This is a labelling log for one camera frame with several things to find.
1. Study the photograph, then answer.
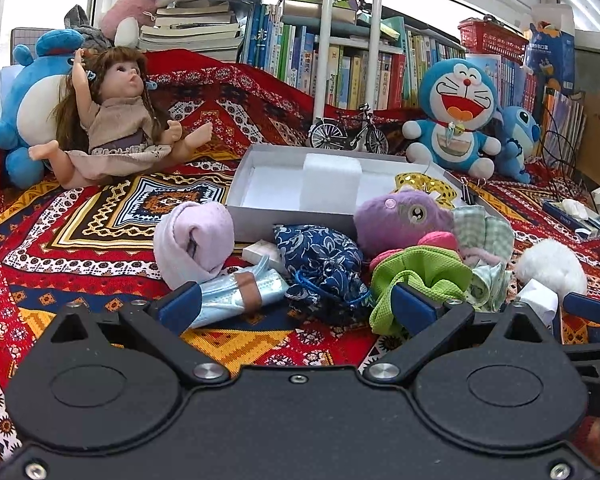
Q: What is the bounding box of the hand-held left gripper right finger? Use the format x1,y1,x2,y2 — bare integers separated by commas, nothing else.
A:
362,281,561,385

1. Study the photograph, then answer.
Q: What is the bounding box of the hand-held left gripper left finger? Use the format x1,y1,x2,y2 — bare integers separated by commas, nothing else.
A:
44,281,231,385

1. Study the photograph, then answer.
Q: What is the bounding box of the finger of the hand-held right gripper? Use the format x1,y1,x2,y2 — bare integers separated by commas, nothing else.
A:
562,291,600,331

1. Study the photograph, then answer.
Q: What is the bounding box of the green scrunchie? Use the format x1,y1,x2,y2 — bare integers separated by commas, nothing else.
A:
369,246,475,337

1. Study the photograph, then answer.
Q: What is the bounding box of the white fluffy ball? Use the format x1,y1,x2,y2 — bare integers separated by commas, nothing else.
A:
514,238,588,301

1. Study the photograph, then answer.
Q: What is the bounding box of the pink scrunchie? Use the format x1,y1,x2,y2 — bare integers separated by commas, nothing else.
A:
369,231,463,273

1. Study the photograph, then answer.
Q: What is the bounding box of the pink sock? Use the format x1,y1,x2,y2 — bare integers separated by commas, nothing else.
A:
153,201,236,291

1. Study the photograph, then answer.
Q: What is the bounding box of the blue floral drawstring pouch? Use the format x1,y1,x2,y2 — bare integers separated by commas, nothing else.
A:
272,224,373,326

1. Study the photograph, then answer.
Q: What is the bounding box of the yellow sequin scrunchie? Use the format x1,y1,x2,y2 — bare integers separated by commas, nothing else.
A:
394,172,458,211

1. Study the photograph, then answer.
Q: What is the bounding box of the white foam block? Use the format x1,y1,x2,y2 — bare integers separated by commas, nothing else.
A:
300,152,363,213

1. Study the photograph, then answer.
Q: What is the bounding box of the white shallow box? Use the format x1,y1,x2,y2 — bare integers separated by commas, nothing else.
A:
225,143,511,241

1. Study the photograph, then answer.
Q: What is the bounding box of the white paper tag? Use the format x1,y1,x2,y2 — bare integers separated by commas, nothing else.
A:
517,278,561,328

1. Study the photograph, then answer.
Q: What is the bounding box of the purple plush toy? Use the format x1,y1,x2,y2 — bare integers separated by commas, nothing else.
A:
354,189,456,260

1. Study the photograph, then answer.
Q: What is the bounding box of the dark blue flat pack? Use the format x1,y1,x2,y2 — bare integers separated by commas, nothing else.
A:
542,199,600,238

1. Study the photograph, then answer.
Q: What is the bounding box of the small white pink packet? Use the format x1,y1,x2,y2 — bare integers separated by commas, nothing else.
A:
241,240,286,273

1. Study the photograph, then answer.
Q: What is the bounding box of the green checked cloth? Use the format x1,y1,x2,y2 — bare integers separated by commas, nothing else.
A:
452,206,516,311

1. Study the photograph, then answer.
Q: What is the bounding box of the red patterned blanket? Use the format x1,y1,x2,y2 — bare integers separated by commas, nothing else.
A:
0,49,600,466

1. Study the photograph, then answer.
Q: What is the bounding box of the black binder clip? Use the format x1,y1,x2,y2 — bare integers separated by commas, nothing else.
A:
457,177,486,206

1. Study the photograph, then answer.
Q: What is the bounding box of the blue alien plush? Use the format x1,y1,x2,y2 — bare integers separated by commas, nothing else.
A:
492,105,542,184

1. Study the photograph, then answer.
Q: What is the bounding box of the black model bicycle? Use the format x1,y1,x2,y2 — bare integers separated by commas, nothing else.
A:
308,103,390,156

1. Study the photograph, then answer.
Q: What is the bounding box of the blue cat plush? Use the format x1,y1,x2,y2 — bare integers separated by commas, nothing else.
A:
402,57,503,181

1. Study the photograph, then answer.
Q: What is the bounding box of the long-haired baby doll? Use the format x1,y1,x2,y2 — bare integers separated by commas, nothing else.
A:
29,46,214,190

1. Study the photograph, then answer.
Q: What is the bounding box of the row of thin booklets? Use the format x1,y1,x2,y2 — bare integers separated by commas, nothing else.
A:
467,52,588,171

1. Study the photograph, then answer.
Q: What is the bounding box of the row of colourful upright books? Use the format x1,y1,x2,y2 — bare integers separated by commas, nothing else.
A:
240,2,468,111

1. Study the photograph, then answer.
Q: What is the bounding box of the blue whale plush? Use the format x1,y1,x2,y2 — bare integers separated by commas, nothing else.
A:
0,27,88,188

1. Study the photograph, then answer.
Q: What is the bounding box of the blue printed carton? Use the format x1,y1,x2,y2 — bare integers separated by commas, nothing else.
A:
522,4,577,93

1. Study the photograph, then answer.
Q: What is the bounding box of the white pipe rack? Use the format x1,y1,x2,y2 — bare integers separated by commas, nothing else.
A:
280,0,386,128

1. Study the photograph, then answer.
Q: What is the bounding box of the stack of flat books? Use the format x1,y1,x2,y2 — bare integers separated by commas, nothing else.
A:
139,0,246,63

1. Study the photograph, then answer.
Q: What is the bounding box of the red plastic basket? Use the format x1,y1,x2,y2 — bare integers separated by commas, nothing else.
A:
457,15,530,66

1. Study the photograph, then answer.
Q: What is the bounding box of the grey plush toy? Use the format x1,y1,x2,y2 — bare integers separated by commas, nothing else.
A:
64,4,112,53

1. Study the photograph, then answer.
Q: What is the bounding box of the pink plush toy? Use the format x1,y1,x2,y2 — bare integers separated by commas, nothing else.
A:
99,0,193,48

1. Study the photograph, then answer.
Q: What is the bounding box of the grey grid panel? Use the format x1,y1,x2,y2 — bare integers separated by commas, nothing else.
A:
10,26,48,67

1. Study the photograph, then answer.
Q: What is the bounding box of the olive flat box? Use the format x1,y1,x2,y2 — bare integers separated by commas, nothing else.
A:
280,0,358,25

